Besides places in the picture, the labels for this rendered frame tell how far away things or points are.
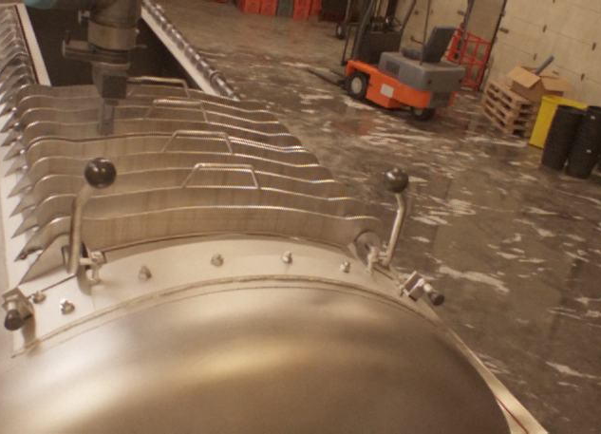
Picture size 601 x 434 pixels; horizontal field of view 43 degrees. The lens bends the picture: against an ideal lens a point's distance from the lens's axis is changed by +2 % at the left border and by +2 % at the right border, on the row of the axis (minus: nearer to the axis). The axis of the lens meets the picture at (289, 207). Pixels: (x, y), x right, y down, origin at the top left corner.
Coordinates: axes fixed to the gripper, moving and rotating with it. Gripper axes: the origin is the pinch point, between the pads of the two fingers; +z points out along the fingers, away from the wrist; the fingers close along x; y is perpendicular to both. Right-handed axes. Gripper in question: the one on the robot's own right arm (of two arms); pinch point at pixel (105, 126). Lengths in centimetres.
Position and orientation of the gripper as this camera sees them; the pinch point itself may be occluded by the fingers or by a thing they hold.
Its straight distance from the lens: 163.5
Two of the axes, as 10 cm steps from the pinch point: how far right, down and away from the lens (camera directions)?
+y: 9.2, 0.1, 4.0
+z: -1.8, 9.0, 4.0
